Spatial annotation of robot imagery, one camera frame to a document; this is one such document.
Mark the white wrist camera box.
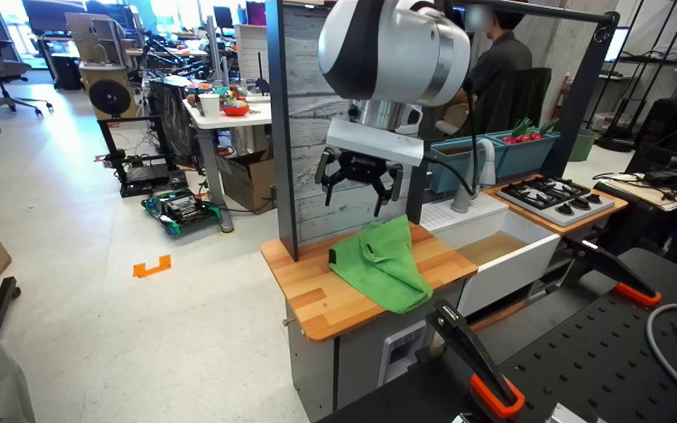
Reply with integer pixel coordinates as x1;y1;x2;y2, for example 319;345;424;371
326;117;425;167

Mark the grey wood backdrop panel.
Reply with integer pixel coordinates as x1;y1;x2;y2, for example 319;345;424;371
266;0;408;258

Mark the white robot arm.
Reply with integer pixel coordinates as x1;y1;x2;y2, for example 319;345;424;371
316;0;471;213

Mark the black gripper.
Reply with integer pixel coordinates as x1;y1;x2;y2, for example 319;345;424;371
316;150;403;216

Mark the teal storage bin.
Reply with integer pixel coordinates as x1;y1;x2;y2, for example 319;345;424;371
428;133;559;197

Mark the cardboard box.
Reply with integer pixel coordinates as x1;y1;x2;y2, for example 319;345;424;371
219;150;274;214

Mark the white work table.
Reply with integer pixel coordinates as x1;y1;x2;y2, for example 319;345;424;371
184;97;272;234

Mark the white toy sink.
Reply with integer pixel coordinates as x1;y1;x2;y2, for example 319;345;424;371
421;196;559;316

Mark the person in dark shirt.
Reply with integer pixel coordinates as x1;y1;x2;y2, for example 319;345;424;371
463;7;554;136

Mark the green wheeled robot base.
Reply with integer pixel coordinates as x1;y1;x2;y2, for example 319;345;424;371
142;188;220;238

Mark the orange handled clamp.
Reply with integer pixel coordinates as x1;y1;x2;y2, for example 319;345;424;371
428;302;527;421
566;238;662;308

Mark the grey toy faucet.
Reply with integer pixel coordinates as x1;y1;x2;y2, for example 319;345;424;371
451;139;495;214

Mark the wooden counter cabinet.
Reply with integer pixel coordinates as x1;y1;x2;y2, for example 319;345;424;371
262;224;478;421

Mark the toy stove top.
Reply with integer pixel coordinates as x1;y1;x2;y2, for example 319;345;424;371
488;174;628;235

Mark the green towel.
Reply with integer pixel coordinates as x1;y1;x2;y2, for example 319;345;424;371
330;216;432;316

